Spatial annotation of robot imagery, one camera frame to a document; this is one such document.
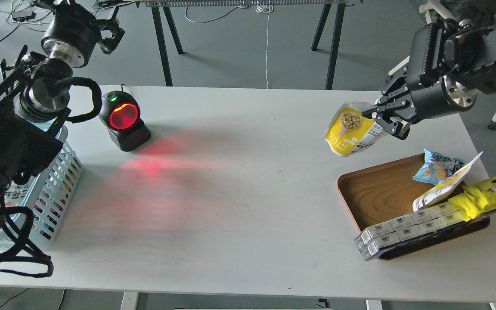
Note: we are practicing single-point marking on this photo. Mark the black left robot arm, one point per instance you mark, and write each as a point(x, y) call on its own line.
point(38, 96)

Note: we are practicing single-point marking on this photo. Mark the wooden oval tray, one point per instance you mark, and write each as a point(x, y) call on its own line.
point(386, 191)

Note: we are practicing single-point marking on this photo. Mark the blue snack bag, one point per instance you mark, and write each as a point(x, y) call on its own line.
point(437, 168)

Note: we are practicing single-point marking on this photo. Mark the red white snack bag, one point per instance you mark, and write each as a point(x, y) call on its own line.
point(15, 195)

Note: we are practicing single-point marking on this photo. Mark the yellow cartoon snack pack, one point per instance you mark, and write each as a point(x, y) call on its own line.
point(476, 200)

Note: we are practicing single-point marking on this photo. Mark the silver boxed snack pack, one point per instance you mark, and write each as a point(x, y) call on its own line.
point(391, 235)

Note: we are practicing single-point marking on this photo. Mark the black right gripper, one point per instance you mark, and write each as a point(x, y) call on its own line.
point(422, 88)

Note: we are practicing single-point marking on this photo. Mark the black power strip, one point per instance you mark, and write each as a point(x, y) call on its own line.
point(23, 16)

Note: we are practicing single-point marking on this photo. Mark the light blue plastic basket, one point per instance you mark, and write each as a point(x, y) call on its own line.
point(50, 193)

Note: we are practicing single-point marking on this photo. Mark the black barcode scanner red window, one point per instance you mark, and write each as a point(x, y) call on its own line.
point(121, 115)

